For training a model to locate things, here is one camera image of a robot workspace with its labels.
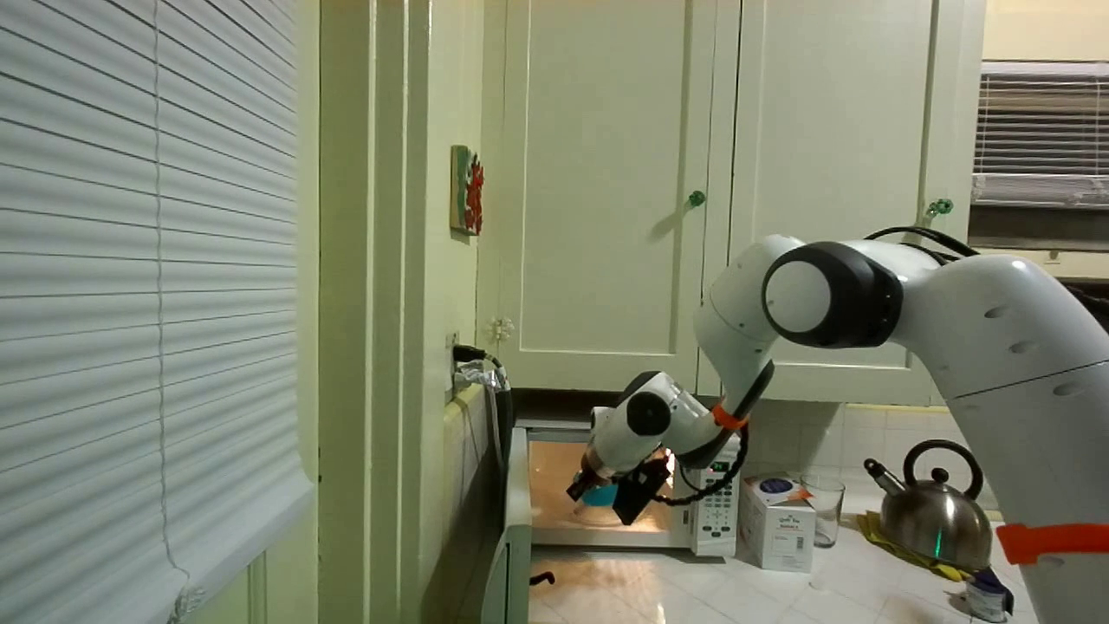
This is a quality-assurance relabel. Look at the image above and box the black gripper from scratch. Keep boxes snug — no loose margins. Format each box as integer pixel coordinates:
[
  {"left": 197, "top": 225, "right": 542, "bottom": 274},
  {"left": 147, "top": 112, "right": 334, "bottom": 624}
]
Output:
[{"left": 561, "top": 450, "right": 674, "bottom": 530}]

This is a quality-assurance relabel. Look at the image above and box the blue bowl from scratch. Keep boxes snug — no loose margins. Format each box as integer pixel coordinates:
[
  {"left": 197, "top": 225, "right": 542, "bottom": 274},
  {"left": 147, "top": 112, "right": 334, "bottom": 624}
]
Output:
[{"left": 580, "top": 483, "right": 623, "bottom": 513}]

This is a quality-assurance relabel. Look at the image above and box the white microwave oven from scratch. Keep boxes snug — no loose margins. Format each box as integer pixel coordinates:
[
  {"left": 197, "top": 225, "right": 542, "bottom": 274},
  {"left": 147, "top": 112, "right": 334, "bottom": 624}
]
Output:
[{"left": 505, "top": 416, "right": 744, "bottom": 563}]

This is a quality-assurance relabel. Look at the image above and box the microwave door with dark window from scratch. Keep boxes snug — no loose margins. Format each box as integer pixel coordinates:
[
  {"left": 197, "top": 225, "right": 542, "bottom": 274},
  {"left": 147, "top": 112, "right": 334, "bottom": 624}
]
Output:
[{"left": 500, "top": 418, "right": 536, "bottom": 624}]

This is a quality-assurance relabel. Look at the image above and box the white box with blue circle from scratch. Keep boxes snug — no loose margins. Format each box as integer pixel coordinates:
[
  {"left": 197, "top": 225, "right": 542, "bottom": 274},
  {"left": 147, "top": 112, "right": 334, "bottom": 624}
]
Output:
[{"left": 735, "top": 472, "right": 821, "bottom": 576}]

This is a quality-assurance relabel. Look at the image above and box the white cabinet hinge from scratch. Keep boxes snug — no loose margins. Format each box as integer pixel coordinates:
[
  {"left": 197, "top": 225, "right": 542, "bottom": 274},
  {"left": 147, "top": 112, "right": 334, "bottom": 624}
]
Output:
[{"left": 482, "top": 313, "right": 520, "bottom": 349}]

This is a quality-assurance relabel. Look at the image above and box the clear drinking glass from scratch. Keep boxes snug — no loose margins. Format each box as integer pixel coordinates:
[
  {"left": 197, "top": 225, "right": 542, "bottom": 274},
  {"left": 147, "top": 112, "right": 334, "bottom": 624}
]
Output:
[{"left": 810, "top": 483, "right": 850, "bottom": 551}]

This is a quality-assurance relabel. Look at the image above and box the yellow cloth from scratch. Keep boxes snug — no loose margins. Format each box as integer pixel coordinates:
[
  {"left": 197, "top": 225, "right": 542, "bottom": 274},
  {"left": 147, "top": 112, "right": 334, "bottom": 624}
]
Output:
[{"left": 857, "top": 508, "right": 986, "bottom": 590}]

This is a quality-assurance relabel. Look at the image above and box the cream cabinet door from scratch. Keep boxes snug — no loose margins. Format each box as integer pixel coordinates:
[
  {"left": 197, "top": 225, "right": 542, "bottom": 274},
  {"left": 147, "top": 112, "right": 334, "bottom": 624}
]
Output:
[
  {"left": 695, "top": 0, "right": 986, "bottom": 410},
  {"left": 482, "top": 0, "right": 728, "bottom": 398}
]

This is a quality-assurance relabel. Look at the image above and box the small white blue object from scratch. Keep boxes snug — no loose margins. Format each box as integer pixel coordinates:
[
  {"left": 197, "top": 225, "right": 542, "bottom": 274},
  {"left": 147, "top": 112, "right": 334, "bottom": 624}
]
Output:
[{"left": 949, "top": 567, "right": 1018, "bottom": 624}]

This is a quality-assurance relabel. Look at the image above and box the large white window blind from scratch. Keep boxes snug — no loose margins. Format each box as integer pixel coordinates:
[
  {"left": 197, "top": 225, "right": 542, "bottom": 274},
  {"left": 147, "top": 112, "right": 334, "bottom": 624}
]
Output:
[{"left": 0, "top": 0, "right": 319, "bottom": 624}]

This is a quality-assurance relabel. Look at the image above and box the small white window blind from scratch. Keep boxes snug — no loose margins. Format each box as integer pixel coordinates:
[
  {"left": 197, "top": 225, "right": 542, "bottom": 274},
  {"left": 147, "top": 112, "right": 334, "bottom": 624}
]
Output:
[{"left": 971, "top": 60, "right": 1109, "bottom": 214}]

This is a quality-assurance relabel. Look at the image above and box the orange strap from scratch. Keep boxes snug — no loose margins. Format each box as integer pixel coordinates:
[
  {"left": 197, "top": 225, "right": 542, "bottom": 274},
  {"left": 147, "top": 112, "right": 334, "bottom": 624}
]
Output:
[
  {"left": 993, "top": 519, "right": 1109, "bottom": 571},
  {"left": 707, "top": 398, "right": 753, "bottom": 437}
]

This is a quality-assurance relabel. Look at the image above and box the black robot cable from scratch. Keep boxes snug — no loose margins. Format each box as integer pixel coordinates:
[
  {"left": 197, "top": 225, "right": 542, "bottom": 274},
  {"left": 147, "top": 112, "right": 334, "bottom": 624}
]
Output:
[{"left": 655, "top": 223, "right": 982, "bottom": 513}]

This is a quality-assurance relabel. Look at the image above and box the steel kettle with black handle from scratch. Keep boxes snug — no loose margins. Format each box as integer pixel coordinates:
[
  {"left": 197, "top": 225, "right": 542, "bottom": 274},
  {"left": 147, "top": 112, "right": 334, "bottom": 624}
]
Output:
[{"left": 860, "top": 437, "right": 993, "bottom": 576}]

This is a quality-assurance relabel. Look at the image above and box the red framed wall picture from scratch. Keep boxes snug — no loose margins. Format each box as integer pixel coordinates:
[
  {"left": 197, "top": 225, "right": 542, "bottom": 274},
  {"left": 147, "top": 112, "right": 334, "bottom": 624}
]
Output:
[{"left": 448, "top": 141, "right": 487, "bottom": 244}]

